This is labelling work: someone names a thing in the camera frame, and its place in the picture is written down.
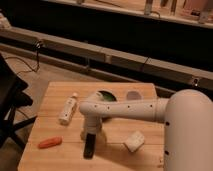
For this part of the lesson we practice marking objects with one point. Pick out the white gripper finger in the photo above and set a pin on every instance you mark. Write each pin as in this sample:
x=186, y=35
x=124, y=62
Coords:
x=101, y=139
x=83, y=135

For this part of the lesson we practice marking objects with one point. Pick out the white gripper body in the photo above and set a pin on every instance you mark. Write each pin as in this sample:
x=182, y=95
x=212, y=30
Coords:
x=92, y=129

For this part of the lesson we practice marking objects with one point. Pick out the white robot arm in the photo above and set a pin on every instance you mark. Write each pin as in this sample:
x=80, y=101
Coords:
x=187, y=118

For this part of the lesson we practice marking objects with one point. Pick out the white sponge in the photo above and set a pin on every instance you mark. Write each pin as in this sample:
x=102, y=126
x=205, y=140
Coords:
x=134, y=141

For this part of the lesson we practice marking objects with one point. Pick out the white bottle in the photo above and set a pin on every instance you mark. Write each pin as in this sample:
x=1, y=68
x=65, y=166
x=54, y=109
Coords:
x=68, y=110

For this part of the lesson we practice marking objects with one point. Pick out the orange carrot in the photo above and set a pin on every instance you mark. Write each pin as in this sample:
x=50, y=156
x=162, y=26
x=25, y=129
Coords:
x=50, y=142

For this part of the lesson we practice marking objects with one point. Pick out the green bowl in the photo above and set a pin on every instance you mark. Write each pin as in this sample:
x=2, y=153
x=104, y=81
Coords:
x=107, y=96

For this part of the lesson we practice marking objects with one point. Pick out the white plastic cup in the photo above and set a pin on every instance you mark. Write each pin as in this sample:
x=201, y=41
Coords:
x=133, y=95

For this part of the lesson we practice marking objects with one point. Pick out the black office chair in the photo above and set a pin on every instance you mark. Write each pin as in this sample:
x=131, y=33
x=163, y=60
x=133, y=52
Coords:
x=12, y=97

